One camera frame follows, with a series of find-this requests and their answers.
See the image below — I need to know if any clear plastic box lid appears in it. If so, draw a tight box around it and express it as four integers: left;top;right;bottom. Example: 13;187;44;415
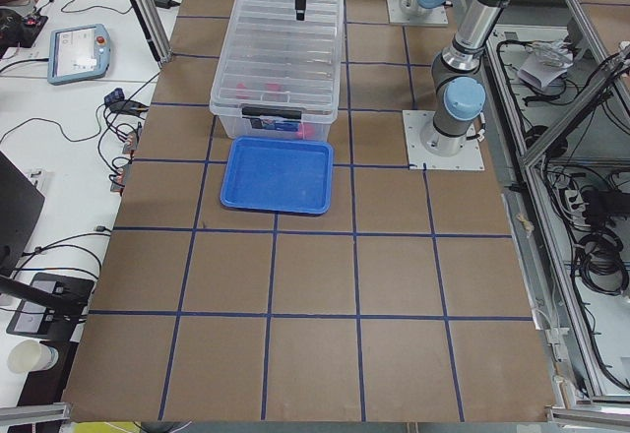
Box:
209;0;346;123

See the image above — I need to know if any clear plastic storage box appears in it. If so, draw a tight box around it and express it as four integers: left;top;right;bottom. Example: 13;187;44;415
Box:
209;0;346;142

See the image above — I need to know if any red block under lid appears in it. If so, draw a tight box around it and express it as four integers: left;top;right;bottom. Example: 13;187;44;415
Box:
261;83;288;103

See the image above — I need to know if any red block far back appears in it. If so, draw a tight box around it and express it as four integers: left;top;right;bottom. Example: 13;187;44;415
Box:
235;83;249;99

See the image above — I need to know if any red block front left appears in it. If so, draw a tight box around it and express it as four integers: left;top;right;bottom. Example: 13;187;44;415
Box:
296;123;317;140

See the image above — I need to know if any blue plastic tray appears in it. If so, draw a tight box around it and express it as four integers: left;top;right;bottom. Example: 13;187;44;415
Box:
220;137;334;216

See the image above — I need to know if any black power adapter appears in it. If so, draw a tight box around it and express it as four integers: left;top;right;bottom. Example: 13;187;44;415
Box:
153;0;180;9

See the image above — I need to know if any teach pendant near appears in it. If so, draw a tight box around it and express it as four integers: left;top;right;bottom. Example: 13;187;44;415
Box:
47;24;111;86

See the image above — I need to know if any white paper cup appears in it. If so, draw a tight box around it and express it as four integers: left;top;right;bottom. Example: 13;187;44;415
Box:
7;340;59;374

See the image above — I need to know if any black box latch handle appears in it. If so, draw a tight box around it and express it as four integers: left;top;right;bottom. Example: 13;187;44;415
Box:
241;105;302;120

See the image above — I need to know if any aluminium frame post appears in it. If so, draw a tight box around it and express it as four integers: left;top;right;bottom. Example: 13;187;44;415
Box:
129;0;172;67

